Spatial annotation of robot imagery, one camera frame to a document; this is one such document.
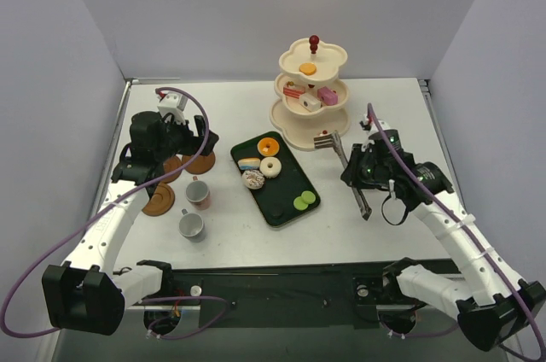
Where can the brown coaster front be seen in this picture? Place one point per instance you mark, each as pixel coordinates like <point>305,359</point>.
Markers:
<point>161,201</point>

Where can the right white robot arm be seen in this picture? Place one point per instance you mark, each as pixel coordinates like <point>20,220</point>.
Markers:
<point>493,302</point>

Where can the pink block cake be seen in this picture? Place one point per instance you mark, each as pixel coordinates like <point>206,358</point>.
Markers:
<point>327,96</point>

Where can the chocolate layer cake slice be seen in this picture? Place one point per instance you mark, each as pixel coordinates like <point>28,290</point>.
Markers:
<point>323,140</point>

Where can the white glazed donut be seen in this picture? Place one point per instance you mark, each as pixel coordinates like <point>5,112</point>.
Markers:
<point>270,167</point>

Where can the cream three-tier dessert stand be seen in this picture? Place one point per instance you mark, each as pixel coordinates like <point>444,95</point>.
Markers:
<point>296,124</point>

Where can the aluminium rail frame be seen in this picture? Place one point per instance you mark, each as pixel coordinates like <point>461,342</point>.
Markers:
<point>443,144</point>

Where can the dark green serving tray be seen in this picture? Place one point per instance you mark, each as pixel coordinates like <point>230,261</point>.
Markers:
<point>282,190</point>

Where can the orange macaron on stand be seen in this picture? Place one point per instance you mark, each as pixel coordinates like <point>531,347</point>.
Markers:
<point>308,68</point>

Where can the metal tongs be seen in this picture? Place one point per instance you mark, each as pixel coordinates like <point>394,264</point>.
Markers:
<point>364,208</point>

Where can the orange glazed donut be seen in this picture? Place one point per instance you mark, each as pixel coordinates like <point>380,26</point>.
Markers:
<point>268,147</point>

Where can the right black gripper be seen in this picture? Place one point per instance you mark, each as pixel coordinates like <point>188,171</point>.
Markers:
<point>354,168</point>

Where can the dark chocolate macaron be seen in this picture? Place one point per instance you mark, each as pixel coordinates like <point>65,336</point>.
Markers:
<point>276,212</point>

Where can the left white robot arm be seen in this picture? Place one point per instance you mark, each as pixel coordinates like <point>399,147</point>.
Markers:
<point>84,293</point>

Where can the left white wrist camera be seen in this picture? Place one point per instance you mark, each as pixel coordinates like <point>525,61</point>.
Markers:
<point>172,104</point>

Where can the pink mug left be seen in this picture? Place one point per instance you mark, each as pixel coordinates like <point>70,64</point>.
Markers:
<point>198,194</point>

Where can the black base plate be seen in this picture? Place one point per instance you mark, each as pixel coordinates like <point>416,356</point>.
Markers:
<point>317,296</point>

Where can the grey mug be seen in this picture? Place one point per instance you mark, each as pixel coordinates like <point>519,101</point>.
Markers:
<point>192,226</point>

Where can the orange white blue donut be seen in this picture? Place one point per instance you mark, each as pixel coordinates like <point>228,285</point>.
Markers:
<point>249,164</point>

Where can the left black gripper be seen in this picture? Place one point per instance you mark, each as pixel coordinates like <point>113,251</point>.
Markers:
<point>198,136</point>

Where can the brown coaster back left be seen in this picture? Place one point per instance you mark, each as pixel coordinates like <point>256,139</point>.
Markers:
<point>170,166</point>

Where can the pink strawberry cake slice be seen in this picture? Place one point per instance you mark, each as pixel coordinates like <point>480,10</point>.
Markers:
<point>290,89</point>

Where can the brown coaster back right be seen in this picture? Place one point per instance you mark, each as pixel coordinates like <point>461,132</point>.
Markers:
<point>201,164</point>

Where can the white block cake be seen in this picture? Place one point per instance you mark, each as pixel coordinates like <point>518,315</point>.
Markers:
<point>309,102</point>

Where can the sprinkled white donut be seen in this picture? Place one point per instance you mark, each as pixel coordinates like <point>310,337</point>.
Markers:
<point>253,179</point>

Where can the brown coaster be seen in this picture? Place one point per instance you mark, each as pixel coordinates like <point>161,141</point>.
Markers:
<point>201,164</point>
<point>170,166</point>
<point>161,201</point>

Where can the green macaron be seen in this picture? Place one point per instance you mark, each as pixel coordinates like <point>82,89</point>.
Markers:
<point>300,204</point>
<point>308,197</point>

